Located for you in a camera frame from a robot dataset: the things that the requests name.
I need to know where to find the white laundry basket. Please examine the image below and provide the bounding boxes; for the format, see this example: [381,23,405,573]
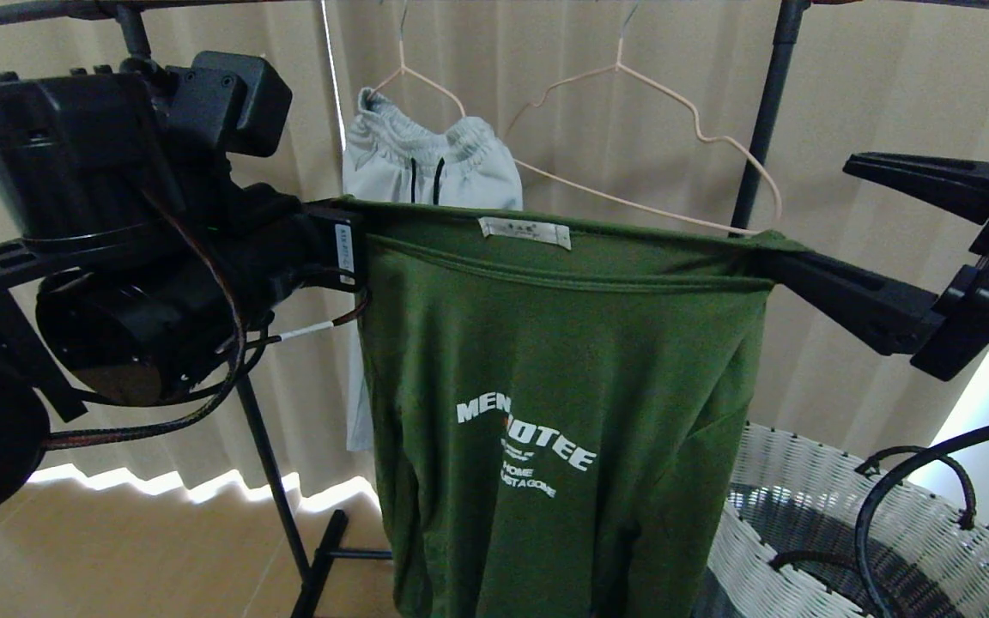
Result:
[692,421,989,618]

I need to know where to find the pink clothes hanger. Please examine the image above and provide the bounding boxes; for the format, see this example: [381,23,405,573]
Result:
[372,0,468,118]
[503,0,784,238]

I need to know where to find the pale grey shorts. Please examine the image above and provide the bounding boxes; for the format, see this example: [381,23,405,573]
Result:
[342,88,525,452]

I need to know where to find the black clothes rack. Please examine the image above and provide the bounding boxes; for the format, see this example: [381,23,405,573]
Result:
[0,0,989,618]

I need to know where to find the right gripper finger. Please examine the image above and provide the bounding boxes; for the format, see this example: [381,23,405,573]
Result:
[752,249,943,356]
[842,152,989,227]

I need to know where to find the green garment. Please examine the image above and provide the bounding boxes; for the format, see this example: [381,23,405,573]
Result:
[336,197,810,618]

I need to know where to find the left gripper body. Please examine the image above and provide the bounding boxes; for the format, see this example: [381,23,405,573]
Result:
[35,197,367,409]

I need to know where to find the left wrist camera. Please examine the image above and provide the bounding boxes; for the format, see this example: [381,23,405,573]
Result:
[164,51,294,161]

